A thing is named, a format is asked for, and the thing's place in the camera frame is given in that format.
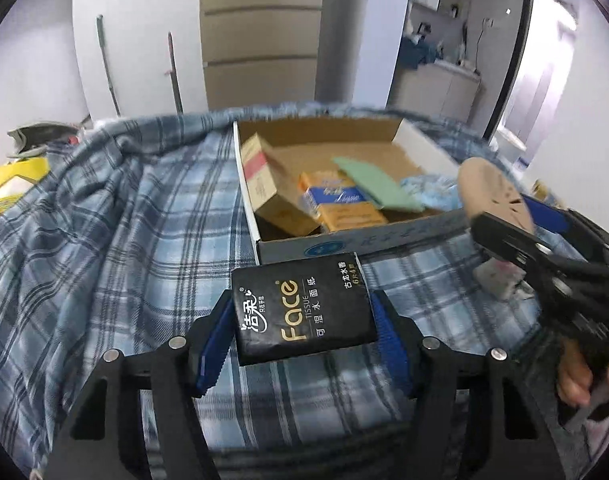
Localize cardboard box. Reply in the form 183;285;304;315
233;115;477;266

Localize light blue wipes packet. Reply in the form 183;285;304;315
400;174;465;211

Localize red white cigarette pack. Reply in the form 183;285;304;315
242;133;321;237

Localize blue plaid blanket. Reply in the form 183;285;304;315
0;102;585;480

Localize beige vanity cabinet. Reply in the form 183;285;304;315
389;60;482;121

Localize black tissue pack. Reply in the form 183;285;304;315
230;251;380;367

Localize beige round pad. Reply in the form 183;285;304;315
457;157;535;241

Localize yellow plastic bag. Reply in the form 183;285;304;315
0;156;50;228

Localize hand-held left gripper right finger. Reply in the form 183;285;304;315
369;290;560;480

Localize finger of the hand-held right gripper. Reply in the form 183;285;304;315
521;195;570;233
471;212;560;281

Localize grey white bag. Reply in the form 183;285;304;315
7;121;80;158

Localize dark blue clothes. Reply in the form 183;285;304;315
399;37;442;68

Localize gold refrigerator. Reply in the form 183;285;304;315
199;0;327;111

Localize yellow blue cigarette pack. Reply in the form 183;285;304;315
298;170;389;233

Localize green cloth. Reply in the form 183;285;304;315
333;156;425;212

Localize brown wooden stick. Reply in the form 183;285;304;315
163;31;184;112

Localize dark door frame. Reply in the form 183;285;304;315
484;0;540;136

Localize grey mop handle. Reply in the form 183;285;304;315
95;14;121;116

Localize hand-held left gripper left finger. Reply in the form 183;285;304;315
44;287;238;480

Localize white pink small packet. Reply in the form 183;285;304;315
477;257;527;301

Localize person's right hand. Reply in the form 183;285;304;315
557;339;600;408

